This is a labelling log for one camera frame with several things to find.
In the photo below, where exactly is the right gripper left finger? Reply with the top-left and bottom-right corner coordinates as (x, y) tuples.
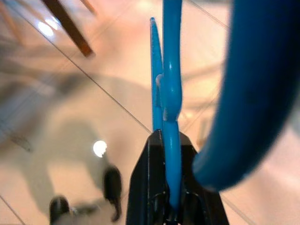
(126, 129), (169, 225)

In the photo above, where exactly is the black robot foot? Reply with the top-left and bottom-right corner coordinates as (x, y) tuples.
(49, 195), (71, 225)

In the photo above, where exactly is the brown wooden furniture leg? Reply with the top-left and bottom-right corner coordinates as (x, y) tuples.
(42, 0), (96, 58)

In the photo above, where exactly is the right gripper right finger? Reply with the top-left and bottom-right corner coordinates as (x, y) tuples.
(178, 132), (229, 225)

